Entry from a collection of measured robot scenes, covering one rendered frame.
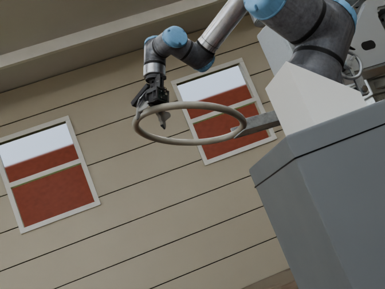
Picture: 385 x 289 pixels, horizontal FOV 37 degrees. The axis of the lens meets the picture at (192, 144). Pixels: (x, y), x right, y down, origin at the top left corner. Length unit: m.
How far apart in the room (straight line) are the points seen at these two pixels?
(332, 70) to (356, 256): 0.52
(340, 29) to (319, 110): 0.27
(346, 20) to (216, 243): 7.12
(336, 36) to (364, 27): 1.28
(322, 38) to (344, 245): 0.60
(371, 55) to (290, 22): 1.32
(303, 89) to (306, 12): 0.22
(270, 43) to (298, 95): 1.26
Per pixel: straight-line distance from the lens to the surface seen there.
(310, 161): 1.41
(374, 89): 3.62
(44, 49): 7.95
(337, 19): 1.71
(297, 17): 1.63
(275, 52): 2.79
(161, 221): 8.59
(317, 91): 1.57
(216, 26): 2.29
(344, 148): 1.45
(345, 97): 1.60
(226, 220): 8.77
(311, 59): 1.64
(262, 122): 2.53
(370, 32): 2.98
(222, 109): 2.28
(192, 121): 8.91
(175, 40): 2.25
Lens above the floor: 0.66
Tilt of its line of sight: 10 degrees up
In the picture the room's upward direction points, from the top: 22 degrees counter-clockwise
